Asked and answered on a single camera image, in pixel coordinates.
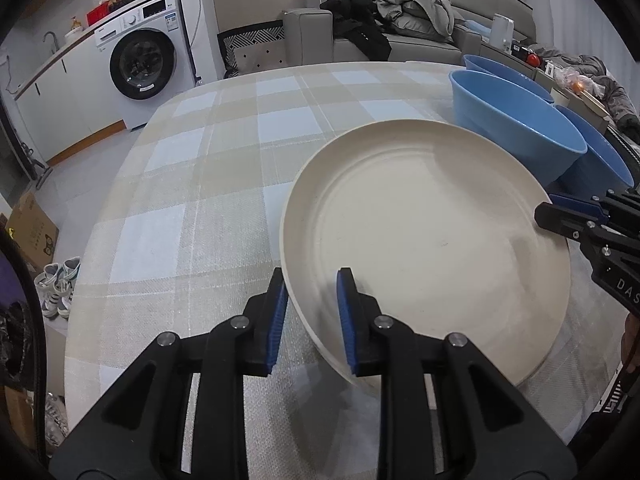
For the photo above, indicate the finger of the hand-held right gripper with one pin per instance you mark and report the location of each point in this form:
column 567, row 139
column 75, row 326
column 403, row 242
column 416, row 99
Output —
column 575, row 201
column 560, row 217

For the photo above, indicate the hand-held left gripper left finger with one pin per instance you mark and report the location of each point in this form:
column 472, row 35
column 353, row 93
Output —
column 277, row 320

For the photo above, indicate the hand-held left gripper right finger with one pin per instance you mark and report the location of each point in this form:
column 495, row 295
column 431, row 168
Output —
column 347, row 320

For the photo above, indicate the blue bowl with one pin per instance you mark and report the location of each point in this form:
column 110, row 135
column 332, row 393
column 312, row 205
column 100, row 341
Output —
column 600, row 160
column 500, row 67
column 505, row 125

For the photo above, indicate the beige plate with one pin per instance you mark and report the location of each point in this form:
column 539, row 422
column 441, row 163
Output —
column 425, row 240

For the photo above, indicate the person's right hand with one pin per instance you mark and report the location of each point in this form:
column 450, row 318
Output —
column 632, row 342

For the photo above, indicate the beige side table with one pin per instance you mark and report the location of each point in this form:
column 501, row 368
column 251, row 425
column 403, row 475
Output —
column 590, row 107

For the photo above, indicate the clear bag with oranges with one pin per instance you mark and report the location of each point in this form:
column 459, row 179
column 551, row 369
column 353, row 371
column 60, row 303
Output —
column 575, row 82

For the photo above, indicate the grey blanket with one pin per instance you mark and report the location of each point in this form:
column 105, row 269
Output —
column 605, row 77

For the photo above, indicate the red ball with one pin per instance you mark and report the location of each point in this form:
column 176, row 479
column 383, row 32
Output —
column 535, row 59

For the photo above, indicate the checked tablecloth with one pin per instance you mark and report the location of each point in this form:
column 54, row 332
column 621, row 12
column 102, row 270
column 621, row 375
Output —
column 200, row 185

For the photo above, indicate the light blue pillow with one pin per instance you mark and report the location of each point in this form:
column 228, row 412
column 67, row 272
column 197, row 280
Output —
column 480, row 27

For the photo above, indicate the white sneaker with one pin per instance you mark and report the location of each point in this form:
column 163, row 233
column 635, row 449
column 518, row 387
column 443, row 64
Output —
column 70, row 280
column 50, row 285

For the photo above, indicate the grey pillow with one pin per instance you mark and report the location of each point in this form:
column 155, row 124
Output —
column 420, row 27

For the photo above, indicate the grey clothes pile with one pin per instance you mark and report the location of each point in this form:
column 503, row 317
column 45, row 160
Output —
column 425, row 5

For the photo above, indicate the cardboard box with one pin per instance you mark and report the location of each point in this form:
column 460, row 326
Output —
column 30, row 230

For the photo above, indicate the purple bag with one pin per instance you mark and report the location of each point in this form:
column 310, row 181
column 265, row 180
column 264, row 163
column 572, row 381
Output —
column 12, row 272

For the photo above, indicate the patterned cushion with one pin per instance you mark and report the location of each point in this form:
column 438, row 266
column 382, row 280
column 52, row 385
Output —
column 255, row 50

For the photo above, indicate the black jacket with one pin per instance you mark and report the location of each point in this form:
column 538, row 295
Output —
column 360, row 25

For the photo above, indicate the grey sofa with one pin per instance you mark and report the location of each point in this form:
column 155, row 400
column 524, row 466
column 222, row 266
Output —
column 310, row 35

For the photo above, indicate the white washing machine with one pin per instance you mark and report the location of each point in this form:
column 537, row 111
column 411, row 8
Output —
column 145, row 60

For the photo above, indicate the white lower cabinets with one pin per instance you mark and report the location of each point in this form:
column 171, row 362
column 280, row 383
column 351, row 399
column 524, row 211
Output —
column 75, row 105

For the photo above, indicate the red box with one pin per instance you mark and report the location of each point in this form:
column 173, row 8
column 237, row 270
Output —
column 99, row 12

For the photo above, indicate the yellow soap bottle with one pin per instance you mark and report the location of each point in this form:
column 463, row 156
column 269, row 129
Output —
column 76, row 22

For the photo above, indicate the black faucet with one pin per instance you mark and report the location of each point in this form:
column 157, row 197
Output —
column 50, row 40

